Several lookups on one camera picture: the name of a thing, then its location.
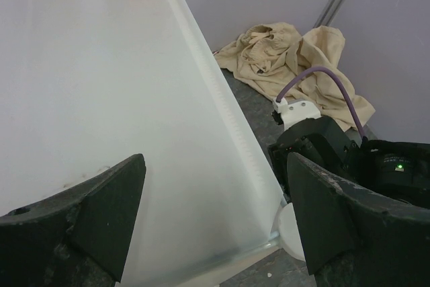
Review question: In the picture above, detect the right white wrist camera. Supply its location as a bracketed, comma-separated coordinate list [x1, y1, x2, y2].
[272, 98, 321, 131]

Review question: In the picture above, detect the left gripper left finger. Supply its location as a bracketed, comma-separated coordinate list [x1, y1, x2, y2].
[1, 154, 146, 286]

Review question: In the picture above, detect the white plastic cube cabinet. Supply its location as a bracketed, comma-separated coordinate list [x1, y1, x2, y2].
[1, 0, 286, 286]

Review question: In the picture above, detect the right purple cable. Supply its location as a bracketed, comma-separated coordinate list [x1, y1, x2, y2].
[277, 65, 367, 140]

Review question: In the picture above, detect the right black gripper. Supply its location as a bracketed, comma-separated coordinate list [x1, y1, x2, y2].
[268, 116, 363, 199]

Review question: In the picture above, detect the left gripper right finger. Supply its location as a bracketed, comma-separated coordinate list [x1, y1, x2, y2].
[287, 153, 429, 286]

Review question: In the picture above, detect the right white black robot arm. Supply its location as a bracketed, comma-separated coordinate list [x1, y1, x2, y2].
[268, 116, 429, 208]

